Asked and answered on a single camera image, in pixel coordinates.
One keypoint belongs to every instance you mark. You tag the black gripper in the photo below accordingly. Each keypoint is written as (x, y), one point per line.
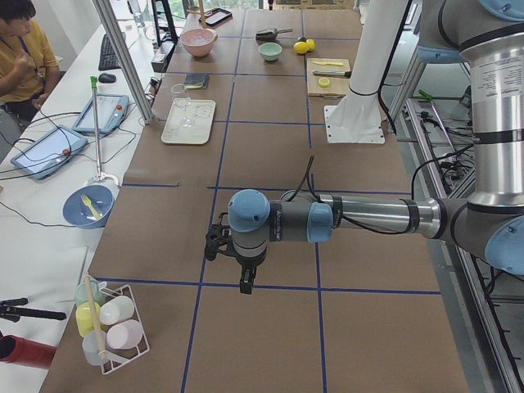
(248, 263)

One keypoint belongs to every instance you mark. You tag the green ceramic bowl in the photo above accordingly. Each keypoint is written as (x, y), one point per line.
(270, 51)

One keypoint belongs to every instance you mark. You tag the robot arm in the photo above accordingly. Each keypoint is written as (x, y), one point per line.
(488, 35)

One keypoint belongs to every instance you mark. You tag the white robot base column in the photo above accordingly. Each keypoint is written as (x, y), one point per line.
(357, 117)

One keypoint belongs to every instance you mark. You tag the blue bowl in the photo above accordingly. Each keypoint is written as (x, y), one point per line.
(78, 215)

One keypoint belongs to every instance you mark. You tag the pink bowl with ice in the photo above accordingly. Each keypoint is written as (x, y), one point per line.
(199, 42)

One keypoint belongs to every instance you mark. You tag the metal ice scoop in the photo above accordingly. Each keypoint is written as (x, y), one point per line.
(271, 34)

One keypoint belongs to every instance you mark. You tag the white plastic cup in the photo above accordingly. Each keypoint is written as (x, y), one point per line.
(116, 310)

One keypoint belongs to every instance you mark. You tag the pink plastic cup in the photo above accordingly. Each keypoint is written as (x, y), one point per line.
(124, 335)

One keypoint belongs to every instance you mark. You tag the cream bear tray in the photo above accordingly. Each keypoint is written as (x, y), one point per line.
(202, 112)

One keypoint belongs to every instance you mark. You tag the green plastic cup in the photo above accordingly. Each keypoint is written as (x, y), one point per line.
(81, 295)

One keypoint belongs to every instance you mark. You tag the clear grey plastic cup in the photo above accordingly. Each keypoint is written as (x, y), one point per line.
(91, 350)

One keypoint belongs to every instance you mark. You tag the yellow plastic cup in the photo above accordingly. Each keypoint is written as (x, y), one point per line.
(83, 318)

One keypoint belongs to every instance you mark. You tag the metal grabber pole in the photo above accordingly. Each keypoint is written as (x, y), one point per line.
(100, 176)

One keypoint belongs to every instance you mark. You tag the yellow plastic fork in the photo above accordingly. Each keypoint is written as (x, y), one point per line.
(89, 204)

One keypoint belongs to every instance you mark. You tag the wine glass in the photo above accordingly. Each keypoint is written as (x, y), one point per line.
(183, 104)

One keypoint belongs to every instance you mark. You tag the small glass cup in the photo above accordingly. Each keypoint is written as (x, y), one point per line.
(178, 88)

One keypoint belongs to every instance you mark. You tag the grey folded cloth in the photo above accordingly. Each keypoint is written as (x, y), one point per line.
(196, 81)

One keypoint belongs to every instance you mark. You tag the wooden cutting board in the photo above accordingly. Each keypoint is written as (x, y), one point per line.
(327, 77)

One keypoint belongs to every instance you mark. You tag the half lemon slice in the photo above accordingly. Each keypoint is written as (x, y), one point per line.
(324, 82)

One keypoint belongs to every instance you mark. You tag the far blue teach pendant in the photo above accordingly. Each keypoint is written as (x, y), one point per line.
(111, 110)

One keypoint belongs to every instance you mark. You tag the blue teach pendant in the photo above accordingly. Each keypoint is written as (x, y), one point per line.
(111, 110)
(49, 153)

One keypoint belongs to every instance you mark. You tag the yellow plastic knife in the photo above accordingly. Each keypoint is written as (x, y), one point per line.
(328, 63)

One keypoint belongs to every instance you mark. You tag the yellow lemon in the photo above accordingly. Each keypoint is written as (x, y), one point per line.
(309, 45)
(301, 47)

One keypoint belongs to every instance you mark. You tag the near blue teach pendant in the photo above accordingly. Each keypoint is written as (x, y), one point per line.
(49, 153)

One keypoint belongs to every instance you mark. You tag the black computer mouse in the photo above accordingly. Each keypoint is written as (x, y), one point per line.
(106, 78)

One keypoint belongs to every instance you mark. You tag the red cylinder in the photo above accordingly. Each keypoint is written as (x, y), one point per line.
(24, 352)

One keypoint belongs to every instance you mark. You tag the black keyboard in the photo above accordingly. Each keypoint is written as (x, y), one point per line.
(107, 57)

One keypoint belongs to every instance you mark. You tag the black tray with pink rim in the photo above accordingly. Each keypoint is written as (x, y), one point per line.
(217, 16)

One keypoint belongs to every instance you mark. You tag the wooden stand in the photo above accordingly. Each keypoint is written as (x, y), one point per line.
(196, 8)

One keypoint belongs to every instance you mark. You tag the person in yellow shirt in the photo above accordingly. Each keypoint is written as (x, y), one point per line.
(29, 69)

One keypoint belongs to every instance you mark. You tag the white wire cup rack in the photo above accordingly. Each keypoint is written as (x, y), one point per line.
(120, 358)

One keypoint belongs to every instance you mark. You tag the wooden rack handle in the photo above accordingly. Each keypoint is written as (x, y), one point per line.
(102, 352)

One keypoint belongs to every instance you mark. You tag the black tripod handle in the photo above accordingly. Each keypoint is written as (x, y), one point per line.
(14, 309)

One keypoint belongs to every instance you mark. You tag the aluminium frame post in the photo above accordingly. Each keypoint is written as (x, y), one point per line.
(112, 28)

